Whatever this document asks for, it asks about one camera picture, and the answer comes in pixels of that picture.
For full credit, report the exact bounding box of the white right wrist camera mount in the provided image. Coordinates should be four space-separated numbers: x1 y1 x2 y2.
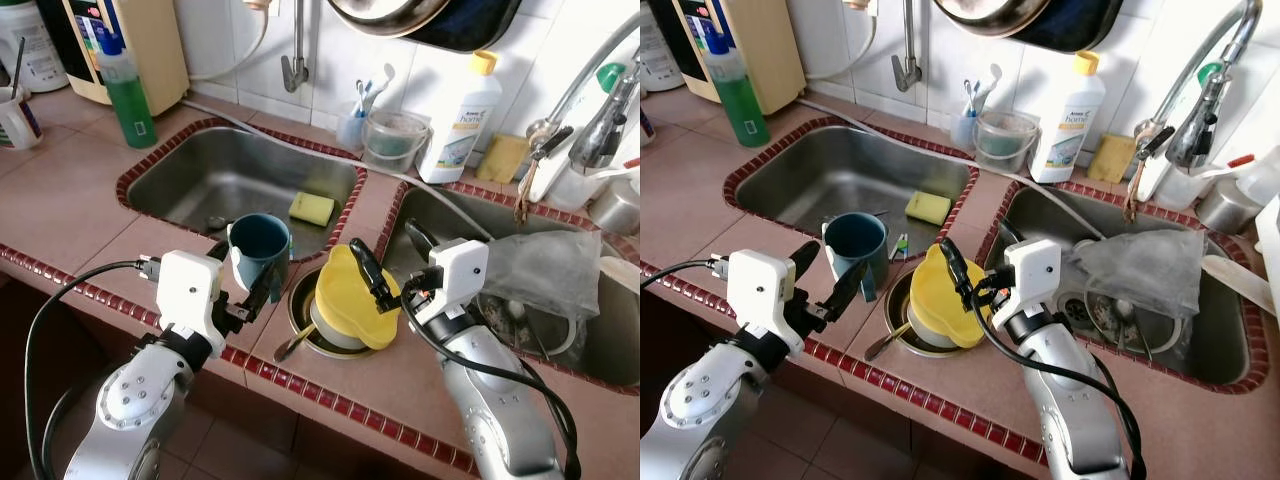
1003 238 1063 316
428 238 491 326

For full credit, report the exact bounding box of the yellow dish sponge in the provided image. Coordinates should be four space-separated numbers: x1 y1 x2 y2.
289 192 336 225
905 190 953 225

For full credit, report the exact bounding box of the metal wall tap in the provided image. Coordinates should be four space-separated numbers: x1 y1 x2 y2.
893 0 923 93
280 0 311 93

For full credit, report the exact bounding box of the stainless steel bowl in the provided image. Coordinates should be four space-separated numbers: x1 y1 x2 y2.
288 265 401 359
885 270 986 359

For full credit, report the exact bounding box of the white blue toothbrush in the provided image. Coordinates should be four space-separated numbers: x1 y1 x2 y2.
355 63 396 116
963 63 1004 116

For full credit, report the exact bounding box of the hanging metal wok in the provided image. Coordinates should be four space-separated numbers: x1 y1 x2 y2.
325 0 523 53
935 0 1126 53

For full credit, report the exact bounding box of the chrome kitchen faucet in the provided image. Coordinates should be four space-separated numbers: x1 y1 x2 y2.
1123 0 1263 226
513 10 641 226

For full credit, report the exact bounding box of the stainless steel sink basin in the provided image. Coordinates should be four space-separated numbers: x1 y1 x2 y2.
385 185 641 386
985 185 1256 386
735 125 976 266
125 125 361 263

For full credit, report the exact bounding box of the teal ceramic mug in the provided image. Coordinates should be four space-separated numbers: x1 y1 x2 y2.
228 213 293 303
822 212 889 301

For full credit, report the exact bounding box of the white printed cup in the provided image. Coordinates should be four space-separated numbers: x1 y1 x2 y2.
0 85 46 151

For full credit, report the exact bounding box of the cream flat spatula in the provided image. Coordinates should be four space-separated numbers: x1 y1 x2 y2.
1200 255 1280 323
600 255 641 291

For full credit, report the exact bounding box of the stainless steel cup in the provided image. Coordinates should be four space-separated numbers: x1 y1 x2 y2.
587 175 641 236
1195 178 1263 236

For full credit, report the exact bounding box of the grey small bowl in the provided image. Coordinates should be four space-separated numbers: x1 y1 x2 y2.
905 305 961 351
310 300 371 351

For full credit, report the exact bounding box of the yellow plastic bowl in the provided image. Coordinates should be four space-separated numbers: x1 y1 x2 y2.
315 243 403 351
908 243 991 349

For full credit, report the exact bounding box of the clear plastic bag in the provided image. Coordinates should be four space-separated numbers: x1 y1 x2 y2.
480 230 603 321
1060 230 1206 321

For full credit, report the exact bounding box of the thin white tube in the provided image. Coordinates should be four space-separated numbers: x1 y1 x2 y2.
188 0 273 83
803 0 881 81

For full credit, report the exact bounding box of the white plastic pitcher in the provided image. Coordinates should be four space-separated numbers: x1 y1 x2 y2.
1150 145 1280 211
545 130 641 211

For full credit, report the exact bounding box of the flat yellow scouring pad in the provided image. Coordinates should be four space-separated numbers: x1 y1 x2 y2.
1087 133 1138 184
475 133 531 184

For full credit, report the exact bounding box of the round clear glass dish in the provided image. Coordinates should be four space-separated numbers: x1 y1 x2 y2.
485 290 586 361
1085 285 1186 361

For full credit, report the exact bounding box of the white plastic dish rack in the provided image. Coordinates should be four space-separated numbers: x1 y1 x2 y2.
1255 195 1280 331

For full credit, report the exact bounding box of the white plastic jar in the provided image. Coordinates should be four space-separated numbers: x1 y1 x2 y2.
0 0 71 94
640 0 686 91

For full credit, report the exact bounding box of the white detergent bottle yellow cap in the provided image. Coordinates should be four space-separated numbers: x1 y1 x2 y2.
1030 50 1106 184
417 50 504 184

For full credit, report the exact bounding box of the beige water filter appliance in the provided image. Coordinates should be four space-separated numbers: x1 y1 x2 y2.
62 0 191 106
672 0 806 114

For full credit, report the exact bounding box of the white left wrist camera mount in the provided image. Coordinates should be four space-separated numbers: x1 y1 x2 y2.
727 248 806 353
155 250 233 356

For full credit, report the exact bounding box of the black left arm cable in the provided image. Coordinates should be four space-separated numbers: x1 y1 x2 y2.
640 260 731 291
22 260 161 480

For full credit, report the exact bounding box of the grey water hose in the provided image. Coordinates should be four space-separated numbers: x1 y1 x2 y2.
180 98 496 241
795 98 1106 241

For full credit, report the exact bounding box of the green dish soap bottle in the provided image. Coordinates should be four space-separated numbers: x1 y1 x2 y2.
705 30 771 148
97 35 158 149

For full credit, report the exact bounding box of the clear toothbrush holder cup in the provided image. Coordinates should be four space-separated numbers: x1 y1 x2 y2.
335 105 369 151
950 105 981 151

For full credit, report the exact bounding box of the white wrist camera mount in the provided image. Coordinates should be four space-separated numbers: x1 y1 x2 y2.
155 250 233 356
1003 238 1063 316
428 238 491 326
727 248 806 353

